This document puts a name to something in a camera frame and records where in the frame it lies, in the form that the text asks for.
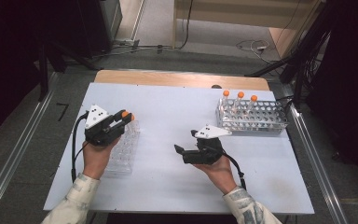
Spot silvery perforated tube rack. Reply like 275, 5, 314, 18
215, 97, 290, 135

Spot grey floor cables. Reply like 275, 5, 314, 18
89, 37, 175, 61

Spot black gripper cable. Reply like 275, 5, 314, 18
219, 149, 248, 191
70, 111, 90, 183

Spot black hanging cable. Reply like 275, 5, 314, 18
155, 0, 196, 52

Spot clear acrylic tube rack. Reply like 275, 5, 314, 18
104, 119, 142, 175

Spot orange-capped test tube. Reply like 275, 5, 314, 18
244, 94, 259, 118
120, 110, 136, 126
232, 91, 246, 115
221, 89, 231, 110

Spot black stand legs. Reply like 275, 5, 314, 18
36, 39, 104, 103

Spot dark curtain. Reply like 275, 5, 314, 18
304, 0, 358, 175
0, 0, 48, 147

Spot person's right hand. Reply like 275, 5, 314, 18
192, 153, 238, 195

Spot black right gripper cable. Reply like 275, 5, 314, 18
219, 149, 248, 191

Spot light wooden cabinet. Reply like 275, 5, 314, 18
172, 0, 324, 60

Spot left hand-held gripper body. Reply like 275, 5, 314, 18
83, 104, 127, 147

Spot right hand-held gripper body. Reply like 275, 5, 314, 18
181, 124, 233, 166

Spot person's left hand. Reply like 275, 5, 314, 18
82, 136, 122, 181

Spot metal floor rail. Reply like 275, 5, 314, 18
280, 83, 350, 224
0, 70, 61, 224

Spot black tripod stand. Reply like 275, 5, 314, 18
244, 0, 335, 110

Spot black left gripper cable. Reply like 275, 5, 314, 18
70, 111, 90, 183

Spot white floor cable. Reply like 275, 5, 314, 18
235, 38, 277, 65

